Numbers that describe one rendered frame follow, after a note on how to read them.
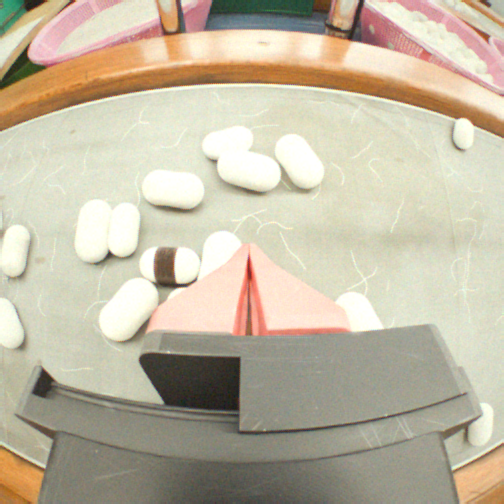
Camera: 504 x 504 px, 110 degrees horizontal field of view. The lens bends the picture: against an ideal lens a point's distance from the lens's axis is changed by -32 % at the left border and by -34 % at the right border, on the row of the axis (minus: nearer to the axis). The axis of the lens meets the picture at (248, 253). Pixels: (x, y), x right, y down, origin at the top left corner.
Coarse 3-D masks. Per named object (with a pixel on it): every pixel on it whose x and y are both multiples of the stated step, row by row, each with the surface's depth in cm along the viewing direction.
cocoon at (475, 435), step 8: (488, 408) 10; (488, 416) 10; (472, 424) 10; (480, 424) 10; (488, 424) 10; (472, 432) 10; (480, 432) 10; (488, 432) 9; (472, 440) 10; (480, 440) 10
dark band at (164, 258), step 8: (160, 248) 13; (168, 248) 13; (176, 248) 13; (160, 256) 12; (168, 256) 12; (160, 264) 12; (168, 264) 12; (160, 272) 12; (168, 272) 12; (160, 280) 13; (168, 280) 13
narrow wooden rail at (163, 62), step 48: (144, 48) 16; (192, 48) 16; (240, 48) 16; (288, 48) 16; (336, 48) 16; (0, 96) 16; (48, 96) 16; (96, 96) 17; (384, 96) 17; (432, 96) 16; (480, 96) 16
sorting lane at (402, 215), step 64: (64, 128) 17; (128, 128) 17; (192, 128) 17; (256, 128) 17; (320, 128) 17; (384, 128) 17; (448, 128) 17; (0, 192) 16; (64, 192) 15; (128, 192) 15; (256, 192) 15; (320, 192) 15; (384, 192) 15; (448, 192) 16; (0, 256) 14; (64, 256) 14; (128, 256) 14; (320, 256) 14; (384, 256) 14; (448, 256) 14; (64, 320) 13; (384, 320) 13; (448, 320) 13; (0, 384) 12; (64, 384) 12; (128, 384) 13; (448, 448) 11
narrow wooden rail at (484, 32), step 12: (72, 0) 23; (96, 0) 25; (324, 0) 29; (408, 0) 24; (432, 0) 24; (84, 12) 27; (324, 12) 32; (456, 12) 24; (456, 24) 25; (468, 24) 24; (480, 24) 24; (492, 36) 23
